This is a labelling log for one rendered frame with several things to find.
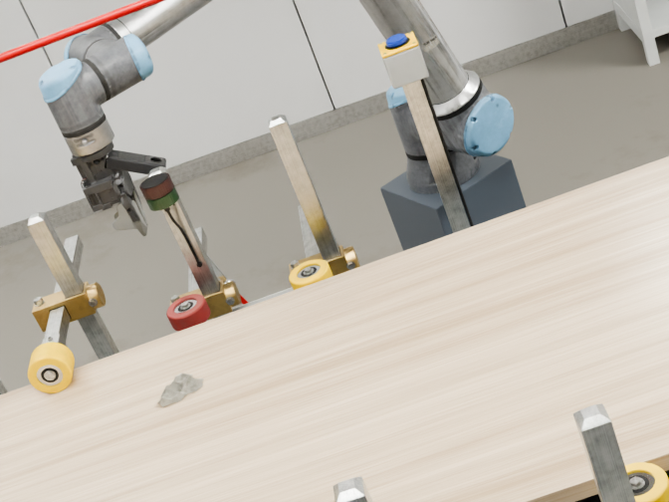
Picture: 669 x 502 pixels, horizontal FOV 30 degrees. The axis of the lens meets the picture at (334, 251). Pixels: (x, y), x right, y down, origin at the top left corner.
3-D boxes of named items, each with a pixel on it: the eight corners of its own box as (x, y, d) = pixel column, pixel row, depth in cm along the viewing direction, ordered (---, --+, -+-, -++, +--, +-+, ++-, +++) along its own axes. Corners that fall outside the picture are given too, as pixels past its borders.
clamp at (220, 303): (179, 318, 255) (169, 298, 253) (241, 296, 254) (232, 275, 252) (178, 332, 250) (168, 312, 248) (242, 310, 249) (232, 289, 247)
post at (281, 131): (349, 319, 258) (266, 117, 236) (365, 313, 258) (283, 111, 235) (350, 328, 255) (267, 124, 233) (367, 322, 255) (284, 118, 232)
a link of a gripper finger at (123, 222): (123, 242, 253) (105, 204, 248) (150, 232, 252) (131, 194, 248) (122, 249, 250) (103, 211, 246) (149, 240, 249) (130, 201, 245)
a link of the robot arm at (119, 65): (119, 27, 247) (67, 57, 242) (145, 32, 238) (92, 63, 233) (138, 69, 252) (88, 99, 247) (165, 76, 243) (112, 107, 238)
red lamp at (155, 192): (144, 189, 236) (139, 179, 235) (174, 178, 236) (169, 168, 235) (143, 203, 231) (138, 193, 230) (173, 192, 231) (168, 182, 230)
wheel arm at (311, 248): (303, 220, 276) (296, 204, 274) (317, 215, 276) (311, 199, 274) (319, 322, 238) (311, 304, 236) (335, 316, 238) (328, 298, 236)
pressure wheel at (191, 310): (188, 346, 249) (165, 300, 244) (225, 333, 248) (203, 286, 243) (187, 368, 242) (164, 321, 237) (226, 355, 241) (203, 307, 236)
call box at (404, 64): (389, 80, 236) (376, 43, 233) (424, 67, 236) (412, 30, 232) (394, 94, 230) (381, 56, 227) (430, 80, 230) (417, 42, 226)
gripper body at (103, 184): (99, 198, 252) (73, 147, 246) (137, 184, 251) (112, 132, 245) (95, 215, 245) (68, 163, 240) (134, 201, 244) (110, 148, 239)
